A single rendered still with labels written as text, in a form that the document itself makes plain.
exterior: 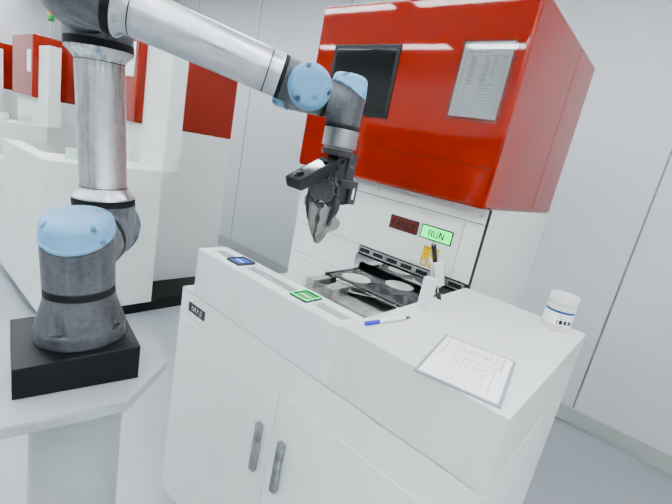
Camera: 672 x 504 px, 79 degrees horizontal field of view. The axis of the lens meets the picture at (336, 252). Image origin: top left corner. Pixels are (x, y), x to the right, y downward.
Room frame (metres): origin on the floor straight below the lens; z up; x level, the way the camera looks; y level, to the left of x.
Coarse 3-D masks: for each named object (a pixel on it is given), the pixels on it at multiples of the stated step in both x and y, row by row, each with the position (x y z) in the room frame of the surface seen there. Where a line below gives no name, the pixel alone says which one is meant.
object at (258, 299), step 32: (224, 256) 1.09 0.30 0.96; (224, 288) 1.03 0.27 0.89; (256, 288) 0.95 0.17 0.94; (288, 288) 0.95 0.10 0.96; (256, 320) 0.94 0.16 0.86; (288, 320) 0.87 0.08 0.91; (320, 320) 0.81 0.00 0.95; (352, 320) 0.82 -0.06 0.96; (288, 352) 0.86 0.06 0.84; (320, 352) 0.80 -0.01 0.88
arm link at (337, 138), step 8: (328, 128) 0.89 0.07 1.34; (336, 128) 0.88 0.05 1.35; (328, 136) 0.89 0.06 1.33; (336, 136) 0.88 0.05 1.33; (344, 136) 0.88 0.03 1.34; (352, 136) 0.89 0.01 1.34; (328, 144) 0.89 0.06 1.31; (336, 144) 0.88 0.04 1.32; (344, 144) 0.88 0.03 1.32; (352, 144) 0.89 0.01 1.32
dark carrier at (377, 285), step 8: (344, 272) 1.38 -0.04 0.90; (352, 272) 1.40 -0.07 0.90; (360, 272) 1.42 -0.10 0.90; (368, 272) 1.44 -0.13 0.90; (376, 272) 1.46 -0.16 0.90; (376, 280) 1.36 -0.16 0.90; (384, 280) 1.38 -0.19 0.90; (400, 280) 1.42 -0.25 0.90; (368, 288) 1.26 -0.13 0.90; (376, 288) 1.27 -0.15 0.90; (384, 288) 1.29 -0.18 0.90; (392, 288) 1.31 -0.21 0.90; (416, 288) 1.36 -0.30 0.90; (384, 296) 1.21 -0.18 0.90; (392, 296) 1.22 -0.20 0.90; (400, 296) 1.24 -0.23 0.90; (408, 296) 1.26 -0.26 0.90; (416, 296) 1.27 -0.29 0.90; (400, 304) 1.16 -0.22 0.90; (408, 304) 1.18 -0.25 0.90
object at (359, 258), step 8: (360, 256) 1.52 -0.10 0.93; (368, 256) 1.51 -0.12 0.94; (360, 264) 1.52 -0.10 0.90; (376, 264) 1.47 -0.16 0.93; (384, 264) 1.45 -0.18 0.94; (392, 272) 1.42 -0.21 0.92; (400, 272) 1.40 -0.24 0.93; (408, 272) 1.39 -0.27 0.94; (408, 280) 1.38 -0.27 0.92; (416, 280) 1.36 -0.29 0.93; (440, 288) 1.30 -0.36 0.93; (448, 288) 1.29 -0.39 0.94
